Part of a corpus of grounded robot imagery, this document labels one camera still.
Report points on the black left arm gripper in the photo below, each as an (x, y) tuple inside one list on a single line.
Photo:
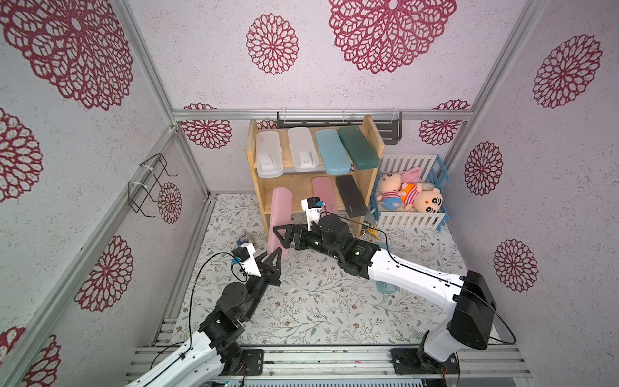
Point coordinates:
[(269, 271)]

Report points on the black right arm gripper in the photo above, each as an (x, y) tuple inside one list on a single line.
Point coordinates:
[(297, 235)]

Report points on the pink pencil case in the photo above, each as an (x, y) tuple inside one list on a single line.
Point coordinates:
[(324, 190), (281, 214)]

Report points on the black pencil case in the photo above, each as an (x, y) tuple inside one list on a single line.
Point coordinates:
[(352, 198)]

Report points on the light teal pencil case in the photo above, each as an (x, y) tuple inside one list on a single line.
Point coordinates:
[(386, 288)]

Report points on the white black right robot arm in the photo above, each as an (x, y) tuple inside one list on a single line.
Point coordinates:
[(467, 299)]

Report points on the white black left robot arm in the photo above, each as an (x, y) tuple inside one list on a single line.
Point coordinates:
[(213, 349)]

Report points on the frosted white pencil case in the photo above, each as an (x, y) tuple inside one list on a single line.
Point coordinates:
[(269, 162), (304, 154)]

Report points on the teal pencil case on top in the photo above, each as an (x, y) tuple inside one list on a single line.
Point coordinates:
[(334, 155)]

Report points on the dark green pencil case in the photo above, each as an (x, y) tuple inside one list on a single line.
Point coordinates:
[(361, 152)]

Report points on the pink plush doll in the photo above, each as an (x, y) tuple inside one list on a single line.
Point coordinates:
[(389, 191)]

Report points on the orange shirt plush doll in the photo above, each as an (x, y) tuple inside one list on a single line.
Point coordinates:
[(420, 196)]

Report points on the blue white toy crib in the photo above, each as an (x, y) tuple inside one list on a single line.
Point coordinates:
[(433, 171)]

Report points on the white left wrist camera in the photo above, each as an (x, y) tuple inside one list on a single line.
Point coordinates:
[(244, 255)]

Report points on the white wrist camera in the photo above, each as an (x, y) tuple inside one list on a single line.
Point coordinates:
[(244, 255), (313, 208)]

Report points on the grey yellow plush keychain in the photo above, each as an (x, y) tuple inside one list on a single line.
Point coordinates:
[(243, 239)]

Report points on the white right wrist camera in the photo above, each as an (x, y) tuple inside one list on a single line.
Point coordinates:
[(313, 208)]

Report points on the yellow keychain by crib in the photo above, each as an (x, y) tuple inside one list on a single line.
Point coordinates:
[(371, 229)]

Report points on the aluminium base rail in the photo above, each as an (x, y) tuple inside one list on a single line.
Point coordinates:
[(323, 363)]

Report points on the black wire wall rack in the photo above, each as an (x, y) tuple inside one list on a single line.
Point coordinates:
[(140, 192)]

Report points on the dark metal wall shelf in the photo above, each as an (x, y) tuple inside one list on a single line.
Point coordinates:
[(390, 130)]

